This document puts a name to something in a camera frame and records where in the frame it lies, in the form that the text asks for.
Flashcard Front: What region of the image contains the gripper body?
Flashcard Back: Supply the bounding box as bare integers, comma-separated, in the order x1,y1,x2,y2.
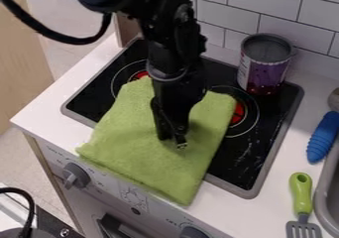
145,61,210,121

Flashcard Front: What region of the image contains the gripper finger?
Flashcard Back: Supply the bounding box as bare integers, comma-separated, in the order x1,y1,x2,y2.
149,98,176,141
171,116,191,151

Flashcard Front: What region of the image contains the green cloth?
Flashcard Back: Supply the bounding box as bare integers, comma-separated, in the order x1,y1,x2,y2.
73,75,239,207

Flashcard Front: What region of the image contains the toy stove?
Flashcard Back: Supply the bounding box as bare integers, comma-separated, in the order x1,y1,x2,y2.
59,38,306,200

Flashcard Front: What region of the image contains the purple can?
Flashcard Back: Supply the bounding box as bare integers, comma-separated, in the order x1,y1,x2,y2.
235,33,299,96

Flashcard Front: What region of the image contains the blue tool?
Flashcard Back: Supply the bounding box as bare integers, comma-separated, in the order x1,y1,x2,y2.
305,110,339,165

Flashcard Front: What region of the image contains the toy sink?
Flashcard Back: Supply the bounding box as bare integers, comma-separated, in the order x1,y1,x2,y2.
312,148,339,238

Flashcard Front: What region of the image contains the green handled spatula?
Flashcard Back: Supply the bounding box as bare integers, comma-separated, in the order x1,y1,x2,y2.
284,172,325,238

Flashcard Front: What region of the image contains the thick black cable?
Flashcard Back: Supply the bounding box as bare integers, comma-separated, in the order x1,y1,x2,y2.
0,0,114,47

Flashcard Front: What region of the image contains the thin black cable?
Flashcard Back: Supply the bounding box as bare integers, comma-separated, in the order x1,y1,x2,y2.
0,186,38,238

